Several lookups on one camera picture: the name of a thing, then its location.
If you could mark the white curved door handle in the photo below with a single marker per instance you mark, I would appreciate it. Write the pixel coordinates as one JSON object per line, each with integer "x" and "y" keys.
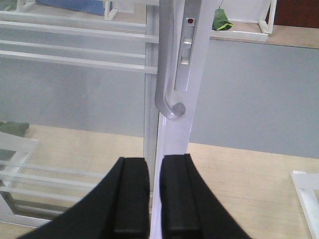
{"x": 168, "y": 47}

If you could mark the green sandbag near stand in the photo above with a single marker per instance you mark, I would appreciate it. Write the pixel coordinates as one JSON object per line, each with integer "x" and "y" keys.
{"x": 220, "y": 21}

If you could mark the brown wooden door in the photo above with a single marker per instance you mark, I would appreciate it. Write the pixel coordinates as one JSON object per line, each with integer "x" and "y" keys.
{"x": 297, "y": 13}

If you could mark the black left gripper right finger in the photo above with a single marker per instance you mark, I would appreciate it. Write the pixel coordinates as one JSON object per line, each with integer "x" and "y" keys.
{"x": 189, "y": 209}

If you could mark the white diagonal brace stand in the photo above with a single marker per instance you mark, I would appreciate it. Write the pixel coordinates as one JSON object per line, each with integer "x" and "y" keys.
{"x": 305, "y": 185}

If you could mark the white framed transparent sliding door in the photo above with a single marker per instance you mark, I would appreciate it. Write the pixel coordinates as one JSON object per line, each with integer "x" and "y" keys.
{"x": 93, "y": 95}

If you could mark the white wooden support stand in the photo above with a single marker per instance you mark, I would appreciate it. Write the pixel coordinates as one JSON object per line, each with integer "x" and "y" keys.
{"x": 253, "y": 20}

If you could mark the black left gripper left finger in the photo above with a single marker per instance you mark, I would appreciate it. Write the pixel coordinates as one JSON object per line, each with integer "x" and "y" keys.
{"x": 117, "y": 208}

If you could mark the silver door lock plate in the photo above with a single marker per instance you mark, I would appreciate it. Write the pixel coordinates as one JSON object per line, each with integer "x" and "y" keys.
{"x": 184, "y": 54}

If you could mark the blue panel wall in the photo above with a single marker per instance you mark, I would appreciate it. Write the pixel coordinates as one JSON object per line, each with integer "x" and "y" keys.
{"x": 88, "y": 6}

